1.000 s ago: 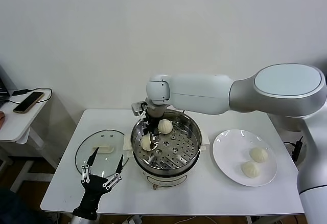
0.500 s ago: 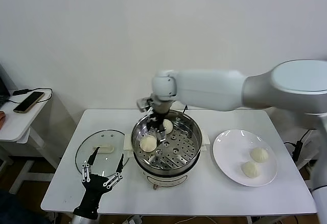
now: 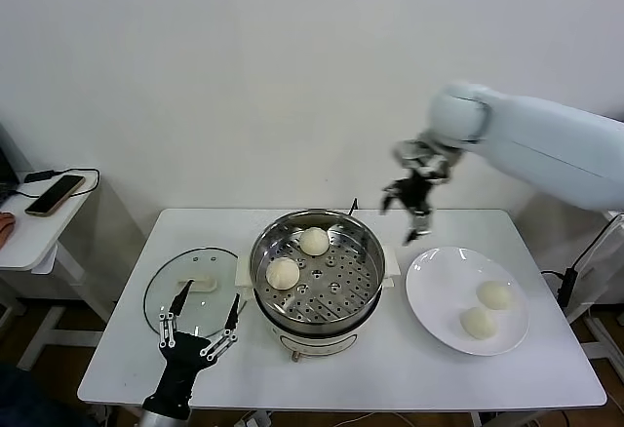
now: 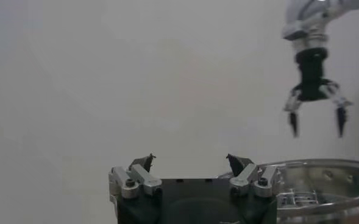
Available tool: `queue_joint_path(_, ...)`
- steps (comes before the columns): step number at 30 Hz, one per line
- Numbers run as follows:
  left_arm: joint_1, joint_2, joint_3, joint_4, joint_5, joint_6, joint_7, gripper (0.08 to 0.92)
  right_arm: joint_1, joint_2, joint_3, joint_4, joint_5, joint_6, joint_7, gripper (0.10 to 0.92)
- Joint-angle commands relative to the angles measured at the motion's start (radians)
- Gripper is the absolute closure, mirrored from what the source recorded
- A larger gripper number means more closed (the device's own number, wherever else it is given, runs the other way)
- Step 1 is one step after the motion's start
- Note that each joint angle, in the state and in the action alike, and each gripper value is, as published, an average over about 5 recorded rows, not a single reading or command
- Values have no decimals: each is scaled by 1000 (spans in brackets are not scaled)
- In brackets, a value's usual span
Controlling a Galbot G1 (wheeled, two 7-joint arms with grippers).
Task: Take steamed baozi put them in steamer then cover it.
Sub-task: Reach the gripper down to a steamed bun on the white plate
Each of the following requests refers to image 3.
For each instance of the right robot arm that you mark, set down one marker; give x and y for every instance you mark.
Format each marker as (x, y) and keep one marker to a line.
(536, 149)

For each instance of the white side table with label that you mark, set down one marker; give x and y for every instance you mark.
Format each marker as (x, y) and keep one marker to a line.
(609, 261)

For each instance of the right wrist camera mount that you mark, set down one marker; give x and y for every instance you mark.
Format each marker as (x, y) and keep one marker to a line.
(424, 154)

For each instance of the dark laptop beside phone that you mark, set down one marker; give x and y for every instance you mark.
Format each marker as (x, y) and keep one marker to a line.
(7, 178)

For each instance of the person's bare hand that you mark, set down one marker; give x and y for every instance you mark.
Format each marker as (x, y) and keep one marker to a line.
(6, 229)

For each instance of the gold-edged black smartphone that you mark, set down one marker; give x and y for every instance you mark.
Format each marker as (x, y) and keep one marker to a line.
(54, 195)

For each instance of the person's dark blue clothing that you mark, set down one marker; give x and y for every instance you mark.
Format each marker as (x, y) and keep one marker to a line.
(24, 398)

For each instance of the steel steamer pot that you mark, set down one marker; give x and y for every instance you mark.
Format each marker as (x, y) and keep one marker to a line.
(312, 341)

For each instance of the white ceramic plate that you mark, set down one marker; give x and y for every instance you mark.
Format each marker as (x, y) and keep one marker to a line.
(429, 310)

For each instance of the black cooker power plug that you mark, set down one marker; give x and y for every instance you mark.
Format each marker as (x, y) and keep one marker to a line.
(354, 205)

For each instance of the perforated steel steamer basket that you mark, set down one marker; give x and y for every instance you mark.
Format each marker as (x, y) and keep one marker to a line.
(361, 251)

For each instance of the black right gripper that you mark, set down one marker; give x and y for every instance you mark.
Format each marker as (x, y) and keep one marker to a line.
(414, 193)

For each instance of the white side table with phone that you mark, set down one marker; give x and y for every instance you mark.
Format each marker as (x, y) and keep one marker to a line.
(29, 251)

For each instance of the white steamed baozi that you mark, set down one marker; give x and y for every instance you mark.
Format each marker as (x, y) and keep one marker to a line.
(314, 241)
(495, 295)
(479, 323)
(283, 273)

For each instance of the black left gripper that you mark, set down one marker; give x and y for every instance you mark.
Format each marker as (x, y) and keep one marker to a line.
(183, 359)

